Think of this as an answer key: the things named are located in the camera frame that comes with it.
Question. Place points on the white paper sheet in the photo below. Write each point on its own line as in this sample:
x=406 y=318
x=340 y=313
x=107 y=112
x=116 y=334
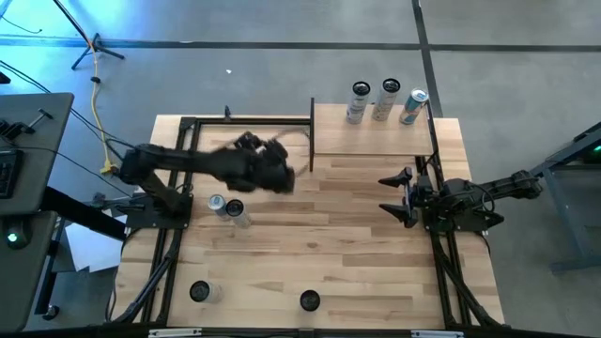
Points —
x=94 y=249

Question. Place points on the small black clamp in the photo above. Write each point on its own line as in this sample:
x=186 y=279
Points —
x=227 y=112

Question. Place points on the Celsius Arctic Vibe can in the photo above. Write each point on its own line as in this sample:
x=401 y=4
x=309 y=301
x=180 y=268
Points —
x=310 y=300
x=384 y=105

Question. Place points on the Celsius Tropical Vibe can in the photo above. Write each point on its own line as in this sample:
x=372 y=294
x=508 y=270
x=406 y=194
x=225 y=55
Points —
x=211 y=293

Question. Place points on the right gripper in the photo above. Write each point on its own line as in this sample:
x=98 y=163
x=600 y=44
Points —
x=422 y=197

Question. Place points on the grey desk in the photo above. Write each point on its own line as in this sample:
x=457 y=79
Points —
x=42 y=164

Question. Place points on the black keyboard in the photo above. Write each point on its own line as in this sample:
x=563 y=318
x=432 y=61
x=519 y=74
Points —
x=8 y=173

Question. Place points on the silver mounting bracket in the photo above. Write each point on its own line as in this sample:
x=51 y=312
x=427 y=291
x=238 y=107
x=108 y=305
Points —
x=174 y=333
x=436 y=334

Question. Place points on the dark metal desk frame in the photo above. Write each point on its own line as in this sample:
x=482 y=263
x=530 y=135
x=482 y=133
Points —
x=568 y=216

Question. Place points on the black caster wheel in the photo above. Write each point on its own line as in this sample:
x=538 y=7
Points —
x=50 y=312

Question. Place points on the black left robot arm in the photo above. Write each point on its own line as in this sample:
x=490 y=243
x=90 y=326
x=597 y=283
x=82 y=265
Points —
x=178 y=159

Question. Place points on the Celsius Peach Vibe can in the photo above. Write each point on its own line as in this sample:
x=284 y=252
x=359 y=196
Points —
x=239 y=216
x=357 y=108

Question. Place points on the black desk support beam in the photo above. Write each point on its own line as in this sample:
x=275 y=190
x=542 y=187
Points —
x=80 y=213

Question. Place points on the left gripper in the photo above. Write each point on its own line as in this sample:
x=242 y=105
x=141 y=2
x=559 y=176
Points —
x=263 y=173

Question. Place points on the wooden shelf with black frame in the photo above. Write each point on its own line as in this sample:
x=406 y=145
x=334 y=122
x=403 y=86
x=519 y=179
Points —
x=366 y=136

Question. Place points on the blue silver energy drink can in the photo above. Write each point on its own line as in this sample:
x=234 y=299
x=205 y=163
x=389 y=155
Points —
x=217 y=204
x=412 y=110

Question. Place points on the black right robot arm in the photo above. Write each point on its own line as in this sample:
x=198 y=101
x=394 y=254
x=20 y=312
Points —
x=507 y=185

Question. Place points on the black tripod stand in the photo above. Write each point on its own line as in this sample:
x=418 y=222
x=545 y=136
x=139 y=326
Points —
x=96 y=47

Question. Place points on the black aluminium table frame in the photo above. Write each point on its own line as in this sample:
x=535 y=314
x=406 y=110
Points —
x=253 y=121

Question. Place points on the grey cart with green light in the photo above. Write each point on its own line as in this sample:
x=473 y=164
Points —
x=23 y=281

